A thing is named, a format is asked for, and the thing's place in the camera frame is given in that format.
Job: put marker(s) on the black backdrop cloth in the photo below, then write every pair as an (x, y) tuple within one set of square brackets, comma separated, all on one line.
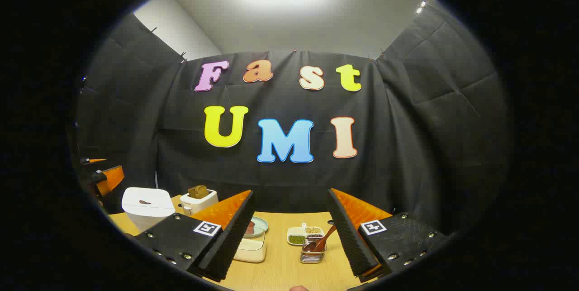
[(407, 146)]

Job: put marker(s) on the white toaster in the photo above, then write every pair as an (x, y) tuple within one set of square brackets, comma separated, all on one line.
[(199, 204)]

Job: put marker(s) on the pale green plate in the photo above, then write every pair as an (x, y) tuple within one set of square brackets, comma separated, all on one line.
[(261, 225)]

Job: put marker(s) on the red meat slice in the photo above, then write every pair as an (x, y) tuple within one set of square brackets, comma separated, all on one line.
[(250, 228)]

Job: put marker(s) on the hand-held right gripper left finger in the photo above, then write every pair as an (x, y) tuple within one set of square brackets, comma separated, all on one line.
[(226, 245)]

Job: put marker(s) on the white divided dish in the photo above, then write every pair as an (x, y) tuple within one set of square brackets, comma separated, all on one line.
[(294, 231)]

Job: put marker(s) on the brown wooden spoon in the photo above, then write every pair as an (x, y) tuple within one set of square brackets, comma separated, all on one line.
[(323, 241)]

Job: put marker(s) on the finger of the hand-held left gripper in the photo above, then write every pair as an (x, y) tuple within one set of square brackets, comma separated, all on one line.
[(92, 161), (113, 178)]

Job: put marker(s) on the pile of dark red beans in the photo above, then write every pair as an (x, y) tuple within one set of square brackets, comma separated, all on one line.
[(315, 237)]

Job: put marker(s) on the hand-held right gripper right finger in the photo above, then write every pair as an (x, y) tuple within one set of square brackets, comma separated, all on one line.
[(350, 241)]

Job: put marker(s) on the pile of green mung beans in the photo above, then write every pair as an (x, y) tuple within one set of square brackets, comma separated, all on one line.
[(297, 239)]

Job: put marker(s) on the white rice cooker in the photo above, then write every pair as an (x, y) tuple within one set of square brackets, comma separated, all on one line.
[(149, 214)]

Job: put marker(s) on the brown bread slice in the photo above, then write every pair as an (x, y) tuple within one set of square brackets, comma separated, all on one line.
[(197, 191)]

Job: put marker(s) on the pile of yellow soybeans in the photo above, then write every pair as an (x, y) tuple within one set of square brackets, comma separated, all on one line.
[(313, 230)]

